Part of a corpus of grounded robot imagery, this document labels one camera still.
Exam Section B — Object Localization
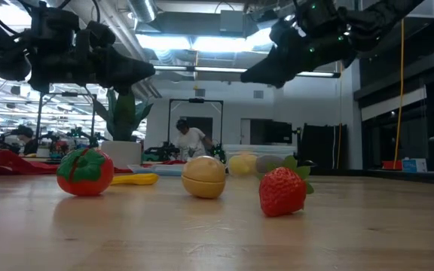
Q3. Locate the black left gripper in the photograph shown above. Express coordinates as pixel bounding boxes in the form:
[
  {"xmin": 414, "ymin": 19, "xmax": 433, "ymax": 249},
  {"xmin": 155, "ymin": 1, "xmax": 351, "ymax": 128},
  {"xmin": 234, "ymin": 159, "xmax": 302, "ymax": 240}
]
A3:
[{"xmin": 28, "ymin": 20, "xmax": 157, "ymax": 93}]

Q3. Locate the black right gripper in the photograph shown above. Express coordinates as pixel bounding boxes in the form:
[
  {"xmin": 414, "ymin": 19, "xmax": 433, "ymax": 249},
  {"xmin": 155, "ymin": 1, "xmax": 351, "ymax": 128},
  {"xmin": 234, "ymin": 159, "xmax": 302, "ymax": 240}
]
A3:
[{"xmin": 240, "ymin": 0, "xmax": 356, "ymax": 90}]

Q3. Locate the brown toy kiwi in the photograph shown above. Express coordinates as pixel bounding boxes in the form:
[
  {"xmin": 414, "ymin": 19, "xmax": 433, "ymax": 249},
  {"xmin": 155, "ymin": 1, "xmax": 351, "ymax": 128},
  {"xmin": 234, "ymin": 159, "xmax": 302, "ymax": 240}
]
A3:
[{"xmin": 256, "ymin": 154, "xmax": 285, "ymax": 174}]

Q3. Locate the yellow toy lemon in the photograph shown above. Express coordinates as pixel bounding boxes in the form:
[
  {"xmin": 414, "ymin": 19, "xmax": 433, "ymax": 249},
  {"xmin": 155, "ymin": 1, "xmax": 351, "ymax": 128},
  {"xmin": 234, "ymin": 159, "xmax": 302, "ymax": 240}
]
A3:
[{"xmin": 227, "ymin": 154, "xmax": 246, "ymax": 176}]

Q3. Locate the yellow toy banana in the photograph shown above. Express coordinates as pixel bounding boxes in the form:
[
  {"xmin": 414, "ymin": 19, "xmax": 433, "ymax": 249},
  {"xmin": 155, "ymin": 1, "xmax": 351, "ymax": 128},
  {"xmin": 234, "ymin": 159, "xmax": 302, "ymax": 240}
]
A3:
[{"xmin": 110, "ymin": 172, "xmax": 160, "ymax": 186}]

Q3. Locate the clear plastic tupperware container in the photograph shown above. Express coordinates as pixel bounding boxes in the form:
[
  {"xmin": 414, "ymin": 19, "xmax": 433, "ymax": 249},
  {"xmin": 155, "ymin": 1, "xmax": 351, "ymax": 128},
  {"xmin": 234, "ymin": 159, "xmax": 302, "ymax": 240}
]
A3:
[{"xmin": 222, "ymin": 144, "xmax": 297, "ymax": 178}]

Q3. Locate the green plant white pot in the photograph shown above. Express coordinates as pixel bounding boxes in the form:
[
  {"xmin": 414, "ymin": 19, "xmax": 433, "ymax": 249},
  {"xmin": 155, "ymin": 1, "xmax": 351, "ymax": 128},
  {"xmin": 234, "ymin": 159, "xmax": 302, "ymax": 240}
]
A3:
[{"xmin": 83, "ymin": 85, "xmax": 154, "ymax": 169}]

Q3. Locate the bright ceiling light panel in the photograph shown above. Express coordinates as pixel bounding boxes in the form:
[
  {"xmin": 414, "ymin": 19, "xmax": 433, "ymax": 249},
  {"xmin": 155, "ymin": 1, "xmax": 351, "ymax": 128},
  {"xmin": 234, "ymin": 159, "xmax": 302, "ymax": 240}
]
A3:
[{"xmin": 136, "ymin": 33, "xmax": 274, "ymax": 53}]

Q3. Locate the long ceiling light strip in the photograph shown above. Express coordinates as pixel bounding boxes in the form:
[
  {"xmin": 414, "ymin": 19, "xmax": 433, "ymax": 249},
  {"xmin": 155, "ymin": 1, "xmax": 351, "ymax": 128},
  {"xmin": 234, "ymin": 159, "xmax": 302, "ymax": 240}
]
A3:
[{"xmin": 152, "ymin": 63, "xmax": 341, "ymax": 78}]

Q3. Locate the person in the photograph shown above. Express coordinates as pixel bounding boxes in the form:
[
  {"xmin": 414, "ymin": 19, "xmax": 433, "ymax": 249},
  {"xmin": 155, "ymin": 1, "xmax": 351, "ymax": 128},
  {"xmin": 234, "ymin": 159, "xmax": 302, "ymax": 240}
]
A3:
[
  {"xmin": 15, "ymin": 126, "xmax": 39, "ymax": 155},
  {"xmin": 175, "ymin": 119, "xmax": 214, "ymax": 159}
]

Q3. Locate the clear lid blue rim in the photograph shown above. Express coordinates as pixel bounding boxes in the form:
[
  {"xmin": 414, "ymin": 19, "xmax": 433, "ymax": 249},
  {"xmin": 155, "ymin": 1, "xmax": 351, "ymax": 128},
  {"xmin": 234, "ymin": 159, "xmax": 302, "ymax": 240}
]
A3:
[{"xmin": 128, "ymin": 163, "xmax": 186, "ymax": 177}]

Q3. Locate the red toy tomato green top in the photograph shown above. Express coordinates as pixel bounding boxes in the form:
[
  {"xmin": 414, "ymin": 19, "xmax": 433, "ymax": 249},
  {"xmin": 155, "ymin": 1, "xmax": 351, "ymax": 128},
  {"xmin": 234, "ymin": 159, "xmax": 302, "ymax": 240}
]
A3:
[{"xmin": 57, "ymin": 147, "xmax": 115, "ymax": 197}]

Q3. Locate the large red toy strawberry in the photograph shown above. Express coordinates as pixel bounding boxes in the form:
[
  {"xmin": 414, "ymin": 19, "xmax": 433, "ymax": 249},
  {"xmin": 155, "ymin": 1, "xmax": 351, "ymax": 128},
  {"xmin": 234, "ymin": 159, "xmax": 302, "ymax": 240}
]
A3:
[{"xmin": 255, "ymin": 154, "xmax": 315, "ymax": 218}]

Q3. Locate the tan toy potato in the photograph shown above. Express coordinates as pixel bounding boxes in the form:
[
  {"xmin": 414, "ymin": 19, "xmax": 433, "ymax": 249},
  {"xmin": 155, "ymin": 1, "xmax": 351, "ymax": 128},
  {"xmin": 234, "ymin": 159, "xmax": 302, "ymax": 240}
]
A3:
[{"xmin": 181, "ymin": 155, "xmax": 228, "ymax": 199}]

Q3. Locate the red cloth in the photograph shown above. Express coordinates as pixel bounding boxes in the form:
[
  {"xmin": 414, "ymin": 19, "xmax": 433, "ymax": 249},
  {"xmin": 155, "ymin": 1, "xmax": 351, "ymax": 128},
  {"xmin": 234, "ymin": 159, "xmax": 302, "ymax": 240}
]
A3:
[{"xmin": 0, "ymin": 149, "xmax": 188, "ymax": 176}]

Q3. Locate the small red box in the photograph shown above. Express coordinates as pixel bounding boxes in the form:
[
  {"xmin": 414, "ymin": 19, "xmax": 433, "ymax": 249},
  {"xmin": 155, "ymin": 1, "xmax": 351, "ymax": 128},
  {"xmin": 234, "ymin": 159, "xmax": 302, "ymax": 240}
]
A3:
[{"xmin": 381, "ymin": 160, "xmax": 403, "ymax": 171}]

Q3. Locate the small blue box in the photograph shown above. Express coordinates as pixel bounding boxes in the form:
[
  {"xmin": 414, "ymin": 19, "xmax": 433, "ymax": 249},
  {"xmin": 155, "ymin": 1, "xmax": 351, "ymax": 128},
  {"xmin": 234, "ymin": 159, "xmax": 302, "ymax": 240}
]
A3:
[{"xmin": 402, "ymin": 157, "xmax": 428, "ymax": 173}]

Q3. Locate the black gantry frame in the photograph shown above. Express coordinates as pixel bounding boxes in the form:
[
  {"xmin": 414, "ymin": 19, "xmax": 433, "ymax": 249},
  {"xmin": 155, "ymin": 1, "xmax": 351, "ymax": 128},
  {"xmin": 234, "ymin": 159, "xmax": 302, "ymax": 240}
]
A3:
[
  {"xmin": 167, "ymin": 98, "xmax": 225, "ymax": 161},
  {"xmin": 35, "ymin": 91, "xmax": 97, "ymax": 151}
]

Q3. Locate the dark wall screen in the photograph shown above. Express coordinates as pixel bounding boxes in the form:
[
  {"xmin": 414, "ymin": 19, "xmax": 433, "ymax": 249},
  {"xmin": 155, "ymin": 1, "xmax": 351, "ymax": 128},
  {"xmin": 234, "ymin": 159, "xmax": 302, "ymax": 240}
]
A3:
[{"xmin": 264, "ymin": 120, "xmax": 293, "ymax": 145}]

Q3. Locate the silver ceiling duct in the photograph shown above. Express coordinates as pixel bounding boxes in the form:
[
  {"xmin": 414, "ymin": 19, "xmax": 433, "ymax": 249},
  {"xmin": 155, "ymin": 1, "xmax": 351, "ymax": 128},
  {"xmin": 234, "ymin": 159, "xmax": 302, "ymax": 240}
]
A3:
[{"xmin": 128, "ymin": 0, "xmax": 157, "ymax": 23}]

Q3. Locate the black wall panel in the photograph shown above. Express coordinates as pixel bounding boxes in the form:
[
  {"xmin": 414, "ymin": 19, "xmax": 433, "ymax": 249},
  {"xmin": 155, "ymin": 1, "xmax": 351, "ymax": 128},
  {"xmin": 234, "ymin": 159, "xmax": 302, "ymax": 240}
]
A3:
[{"xmin": 300, "ymin": 123, "xmax": 348, "ymax": 170}]

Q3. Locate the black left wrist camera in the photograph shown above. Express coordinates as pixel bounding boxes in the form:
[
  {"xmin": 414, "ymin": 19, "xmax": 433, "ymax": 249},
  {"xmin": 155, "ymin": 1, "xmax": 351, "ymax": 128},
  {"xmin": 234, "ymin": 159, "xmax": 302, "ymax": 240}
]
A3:
[{"xmin": 30, "ymin": 3, "xmax": 81, "ymax": 38}]

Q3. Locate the yellow hanging cable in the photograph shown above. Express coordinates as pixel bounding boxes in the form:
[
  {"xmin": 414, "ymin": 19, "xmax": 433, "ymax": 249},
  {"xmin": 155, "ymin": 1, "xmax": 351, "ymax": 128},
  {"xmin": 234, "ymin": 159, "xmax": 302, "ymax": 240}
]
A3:
[{"xmin": 393, "ymin": 18, "xmax": 405, "ymax": 170}]

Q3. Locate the black aluminium table frame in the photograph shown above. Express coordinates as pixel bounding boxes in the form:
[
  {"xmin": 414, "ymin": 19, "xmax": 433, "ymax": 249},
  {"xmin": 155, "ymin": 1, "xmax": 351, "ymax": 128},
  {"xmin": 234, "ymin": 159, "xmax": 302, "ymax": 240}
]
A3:
[{"xmin": 359, "ymin": 168, "xmax": 434, "ymax": 186}]

